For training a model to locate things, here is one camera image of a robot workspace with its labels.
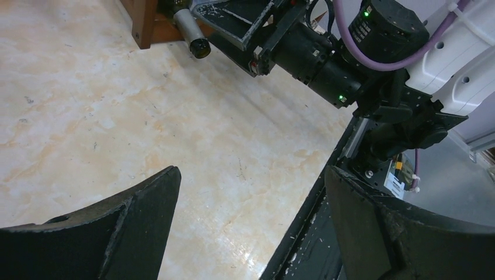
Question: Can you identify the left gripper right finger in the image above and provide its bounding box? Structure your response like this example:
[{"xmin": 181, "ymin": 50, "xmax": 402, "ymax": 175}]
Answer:
[{"xmin": 325, "ymin": 166, "xmax": 494, "ymax": 279}]

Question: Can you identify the green bottle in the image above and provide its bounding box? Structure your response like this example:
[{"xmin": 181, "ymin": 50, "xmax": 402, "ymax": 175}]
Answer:
[{"xmin": 158, "ymin": 0, "xmax": 211, "ymax": 59}]

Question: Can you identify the wooden wine rack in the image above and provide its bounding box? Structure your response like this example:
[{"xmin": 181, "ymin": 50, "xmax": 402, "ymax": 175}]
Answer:
[{"xmin": 120, "ymin": 1, "xmax": 212, "ymax": 50}]

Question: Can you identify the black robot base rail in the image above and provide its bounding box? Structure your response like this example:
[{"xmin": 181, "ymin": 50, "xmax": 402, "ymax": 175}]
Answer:
[{"xmin": 259, "ymin": 115, "xmax": 405, "ymax": 280}]

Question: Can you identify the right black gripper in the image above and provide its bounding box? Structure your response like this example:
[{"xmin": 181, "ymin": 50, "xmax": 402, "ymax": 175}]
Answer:
[{"xmin": 192, "ymin": 1, "xmax": 309, "ymax": 77}]

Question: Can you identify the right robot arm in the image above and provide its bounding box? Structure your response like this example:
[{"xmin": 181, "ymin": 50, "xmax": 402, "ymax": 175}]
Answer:
[{"xmin": 193, "ymin": 1, "xmax": 494, "ymax": 170}]

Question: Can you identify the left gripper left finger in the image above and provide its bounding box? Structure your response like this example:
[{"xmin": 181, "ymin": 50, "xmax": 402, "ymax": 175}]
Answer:
[{"xmin": 1, "ymin": 166, "xmax": 181, "ymax": 279}]

